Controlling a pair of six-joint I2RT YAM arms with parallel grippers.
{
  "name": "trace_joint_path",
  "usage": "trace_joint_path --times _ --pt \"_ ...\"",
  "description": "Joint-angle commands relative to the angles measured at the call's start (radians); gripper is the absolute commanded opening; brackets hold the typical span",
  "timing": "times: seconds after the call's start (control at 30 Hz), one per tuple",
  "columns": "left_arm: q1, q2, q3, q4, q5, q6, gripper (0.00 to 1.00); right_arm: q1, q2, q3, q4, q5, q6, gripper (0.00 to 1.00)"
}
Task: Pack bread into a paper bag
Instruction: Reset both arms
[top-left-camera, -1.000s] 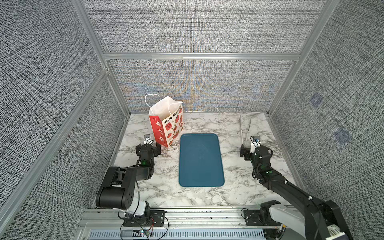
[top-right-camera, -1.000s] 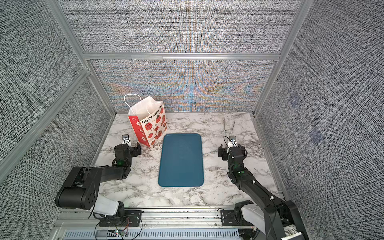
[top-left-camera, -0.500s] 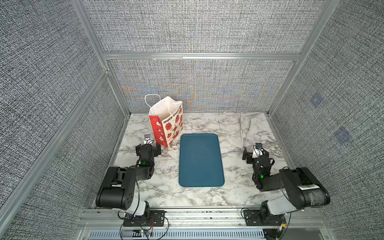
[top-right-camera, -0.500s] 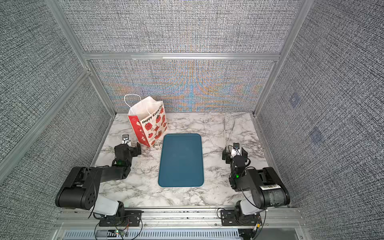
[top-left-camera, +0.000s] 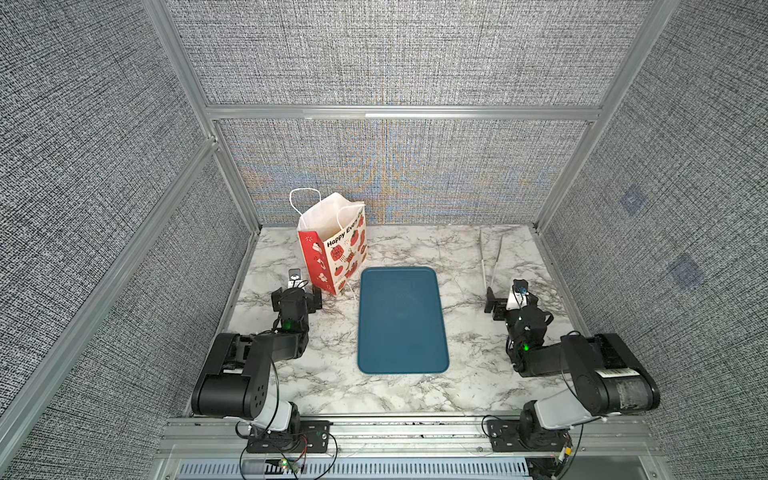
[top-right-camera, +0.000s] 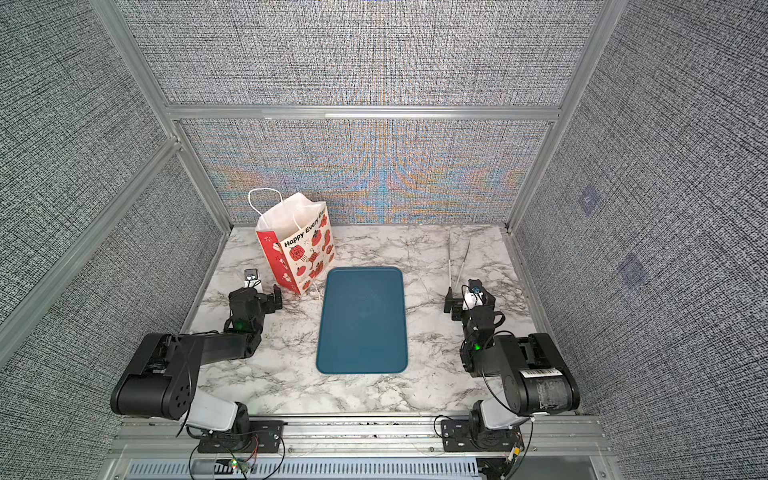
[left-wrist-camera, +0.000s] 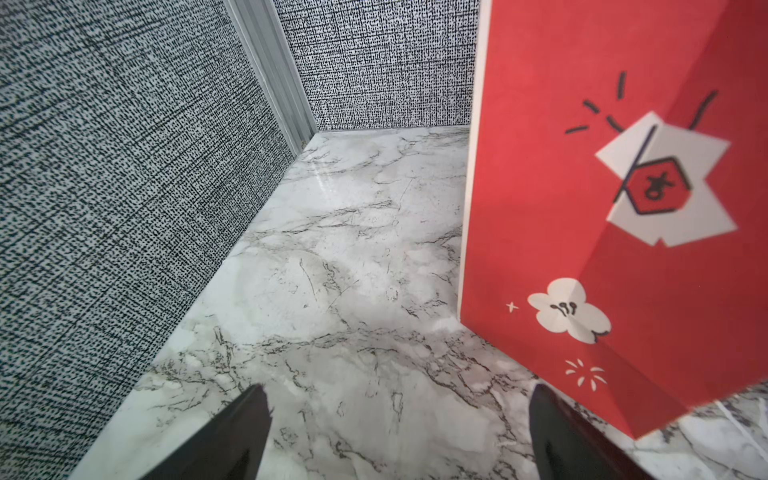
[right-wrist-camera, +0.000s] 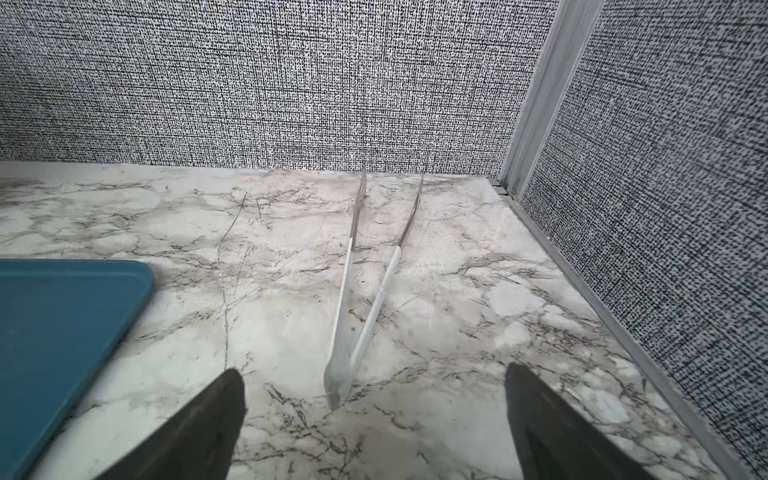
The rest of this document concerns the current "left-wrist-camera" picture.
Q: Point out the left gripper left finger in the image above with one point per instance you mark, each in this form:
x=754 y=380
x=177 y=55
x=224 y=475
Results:
x=230 y=446

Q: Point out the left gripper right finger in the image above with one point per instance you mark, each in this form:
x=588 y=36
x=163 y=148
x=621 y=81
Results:
x=566 y=446

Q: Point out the red white paper gift bag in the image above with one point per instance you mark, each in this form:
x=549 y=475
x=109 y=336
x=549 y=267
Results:
x=615 y=225

